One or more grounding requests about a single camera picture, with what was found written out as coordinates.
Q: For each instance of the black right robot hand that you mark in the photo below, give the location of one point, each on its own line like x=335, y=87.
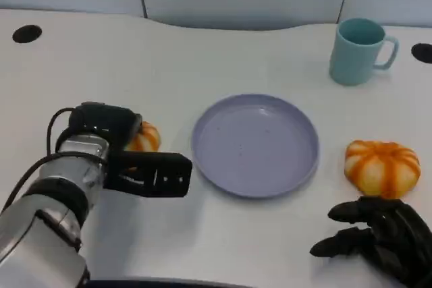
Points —
x=405, y=244

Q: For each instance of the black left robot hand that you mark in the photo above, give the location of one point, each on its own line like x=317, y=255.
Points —
x=101, y=122

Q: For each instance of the orange and white bread roll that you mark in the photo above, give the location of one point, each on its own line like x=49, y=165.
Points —
x=381, y=166
x=146, y=138

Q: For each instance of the lilac plate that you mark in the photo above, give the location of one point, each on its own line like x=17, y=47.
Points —
x=254, y=146

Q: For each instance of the pale green mug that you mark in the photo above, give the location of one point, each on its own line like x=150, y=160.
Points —
x=351, y=62

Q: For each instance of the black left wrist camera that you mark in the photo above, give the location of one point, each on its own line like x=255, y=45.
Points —
x=158, y=175

